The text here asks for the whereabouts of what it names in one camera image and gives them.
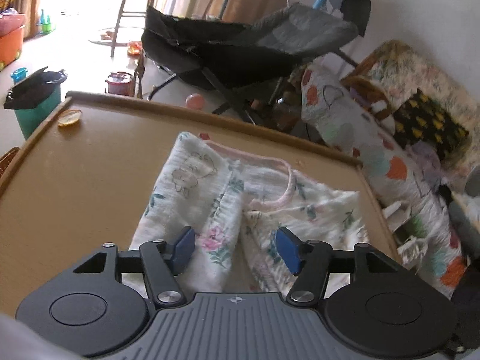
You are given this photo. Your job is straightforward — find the white floral garment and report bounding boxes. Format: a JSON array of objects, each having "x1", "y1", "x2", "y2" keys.
[{"x1": 130, "y1": 132, "x2": 368, "y2": 294}]

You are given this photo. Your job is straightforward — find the black folding lounge chair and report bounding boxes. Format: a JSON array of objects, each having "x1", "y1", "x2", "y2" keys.
[{"x1": 142, "y1": 3, "x2": 358, "y2": 125}]

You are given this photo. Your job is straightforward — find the pink ball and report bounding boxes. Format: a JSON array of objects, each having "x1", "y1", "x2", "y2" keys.
[{"x1": 185, "y1": 94, "x2": 206, "y2": 111}]

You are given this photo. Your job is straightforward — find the yellow round lid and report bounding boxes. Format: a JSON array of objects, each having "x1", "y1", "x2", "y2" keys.
[{"x1": 57, "y1": 109, "x2": 82, "y2": 128}]

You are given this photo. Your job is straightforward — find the black yellow arrow cushion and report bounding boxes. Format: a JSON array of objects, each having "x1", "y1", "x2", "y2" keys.
[{"x1": 393, "y1": 89, "x2": 470, "y2": 161}]

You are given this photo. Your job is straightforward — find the pink toy drum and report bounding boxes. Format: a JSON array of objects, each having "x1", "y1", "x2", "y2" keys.
[{"x1": 105, "y1": 72, "x2": 134, "y2": 97}]

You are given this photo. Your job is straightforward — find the orange wicker basket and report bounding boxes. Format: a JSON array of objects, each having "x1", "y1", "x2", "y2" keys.
[{"x1": 0, "y1": 147, "x2": 20, "y2": 178}]

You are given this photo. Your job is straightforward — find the green trash bin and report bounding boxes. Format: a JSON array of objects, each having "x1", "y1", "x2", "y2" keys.
[{"x1": 3, "y1": 67, "x2": 68, "y2": 140}]

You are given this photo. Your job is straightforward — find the floral sofa cover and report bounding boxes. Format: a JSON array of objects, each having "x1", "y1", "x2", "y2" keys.
[{"x1": 346, "y1": 40, "x2": 479, "y2": 193}]

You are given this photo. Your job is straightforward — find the small blue bucket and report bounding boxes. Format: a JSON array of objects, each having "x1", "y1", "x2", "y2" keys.
[{"x1": 10, "y1": 67, "x2": 28, "y2": 85}]

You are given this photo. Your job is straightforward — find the wooden bar stool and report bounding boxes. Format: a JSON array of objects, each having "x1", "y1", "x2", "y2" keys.
[{"x1": 110, "y1": 0, "x2": 154, "y2": 58}]

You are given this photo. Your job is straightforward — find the orange plastic tub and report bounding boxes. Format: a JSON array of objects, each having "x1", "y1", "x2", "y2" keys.
[{"x1": 0, "y1": 25, "x2": 25, "y2": 71}]

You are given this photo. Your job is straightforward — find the pink basket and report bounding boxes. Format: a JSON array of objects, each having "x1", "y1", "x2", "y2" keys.
[{"x1": 0, "y1": 13, "x2": 26, "y2": 37}]

